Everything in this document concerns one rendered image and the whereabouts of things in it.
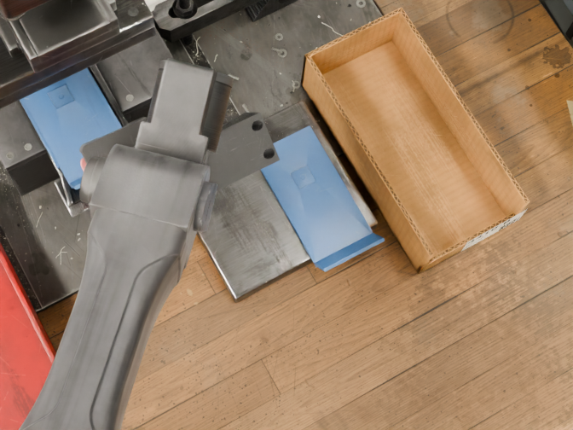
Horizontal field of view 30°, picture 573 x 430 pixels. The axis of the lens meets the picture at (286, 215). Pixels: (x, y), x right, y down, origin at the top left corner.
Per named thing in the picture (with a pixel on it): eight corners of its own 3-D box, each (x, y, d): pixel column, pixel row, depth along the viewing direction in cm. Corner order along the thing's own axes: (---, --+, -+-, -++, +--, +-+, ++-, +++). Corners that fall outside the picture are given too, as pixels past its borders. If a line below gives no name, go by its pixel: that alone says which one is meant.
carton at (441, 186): (417, 276, 113) (430, 257, 106) (299, 86, 119) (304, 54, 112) (517, 222, 116) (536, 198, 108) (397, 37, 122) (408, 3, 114)
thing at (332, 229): (322, 279, 110) (325, 271, 107) (251, 154, 113) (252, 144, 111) (381, 248, 111) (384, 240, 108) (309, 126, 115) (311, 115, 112)
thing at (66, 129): (78, 200, 104) (75, 188, 101) (8, 74, 107) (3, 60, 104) (142, 169, 105) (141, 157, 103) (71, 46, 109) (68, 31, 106)
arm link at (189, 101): (143, 61, 84) (114, 37, 72) (250, 85, 84) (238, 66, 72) (109, 203, 84) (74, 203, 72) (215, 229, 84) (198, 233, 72)
